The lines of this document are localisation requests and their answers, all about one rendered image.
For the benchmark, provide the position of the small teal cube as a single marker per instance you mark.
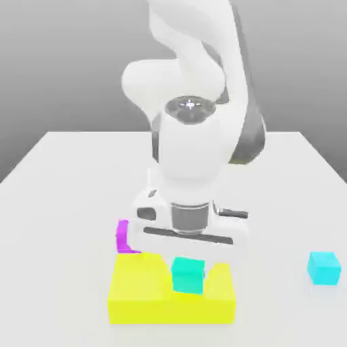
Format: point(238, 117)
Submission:
point(187, 276)

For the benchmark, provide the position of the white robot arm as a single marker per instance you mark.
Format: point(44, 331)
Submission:
point(187, 151)

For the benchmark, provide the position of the large yellow box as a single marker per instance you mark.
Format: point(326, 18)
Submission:
point(151, 298)

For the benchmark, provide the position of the small magenta cube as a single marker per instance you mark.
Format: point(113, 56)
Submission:
point(122, 238)

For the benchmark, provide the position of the small cyan cube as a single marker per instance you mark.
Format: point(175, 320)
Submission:
point(324, 269)

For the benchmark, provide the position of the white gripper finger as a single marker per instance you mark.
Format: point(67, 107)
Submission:
point(208, 268)
point(167, 260)

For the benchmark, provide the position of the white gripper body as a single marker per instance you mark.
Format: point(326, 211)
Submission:
point(187, 246)

